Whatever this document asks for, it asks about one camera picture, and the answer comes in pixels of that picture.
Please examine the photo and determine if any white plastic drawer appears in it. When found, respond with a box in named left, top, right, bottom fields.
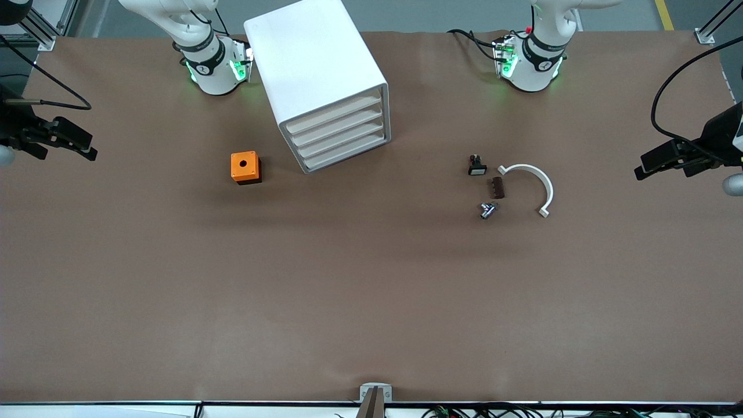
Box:
left=302, top=130, right=388, bottom=172
left=290, top=104, right=385, bottom=150
left=284, top=92, right=384, bottom=138

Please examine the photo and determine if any white plastic drawer cabinet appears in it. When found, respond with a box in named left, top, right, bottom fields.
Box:
left=244, top=0, right=391, bottom=175

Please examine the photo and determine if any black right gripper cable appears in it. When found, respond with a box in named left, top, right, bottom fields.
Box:
left=0, top=34, right=92, bottom=111

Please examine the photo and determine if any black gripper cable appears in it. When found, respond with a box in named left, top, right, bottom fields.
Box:
left=0, top=34, right=92, bottom=111
left=651, top=51, right=743, bottom=153

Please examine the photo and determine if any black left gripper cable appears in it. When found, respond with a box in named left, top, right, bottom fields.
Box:
left=651, top=51, right=743, bottom=153

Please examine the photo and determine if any aluminium frame post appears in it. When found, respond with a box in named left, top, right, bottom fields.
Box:
left=17, top=0, right=79, bottom=53
left=697, top=0, right=743, bottom=45

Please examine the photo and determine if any white curved plastic bracket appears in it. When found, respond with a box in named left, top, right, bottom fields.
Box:
left=497, top=164, right=554, bottom=218

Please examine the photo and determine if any orange button enclosure box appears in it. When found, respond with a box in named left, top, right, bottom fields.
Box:
left=230, top=151, right=262, bottom=185

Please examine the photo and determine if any black arm base cable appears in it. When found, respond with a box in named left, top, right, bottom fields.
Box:
left=447, top=29, right=501, bottom=62

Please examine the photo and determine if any white table edge rail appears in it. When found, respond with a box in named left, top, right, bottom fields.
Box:
left=0, top=401, right=743, bottom=418

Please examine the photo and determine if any grey metal mounting bracket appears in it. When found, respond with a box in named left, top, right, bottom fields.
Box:
left=359, top=383, right=393, bottom=403

